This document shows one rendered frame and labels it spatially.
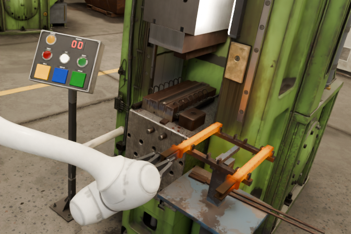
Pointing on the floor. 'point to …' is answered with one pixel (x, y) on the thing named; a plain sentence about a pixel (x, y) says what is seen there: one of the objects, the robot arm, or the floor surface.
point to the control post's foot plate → (62, 209)
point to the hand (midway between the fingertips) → (170, 155)
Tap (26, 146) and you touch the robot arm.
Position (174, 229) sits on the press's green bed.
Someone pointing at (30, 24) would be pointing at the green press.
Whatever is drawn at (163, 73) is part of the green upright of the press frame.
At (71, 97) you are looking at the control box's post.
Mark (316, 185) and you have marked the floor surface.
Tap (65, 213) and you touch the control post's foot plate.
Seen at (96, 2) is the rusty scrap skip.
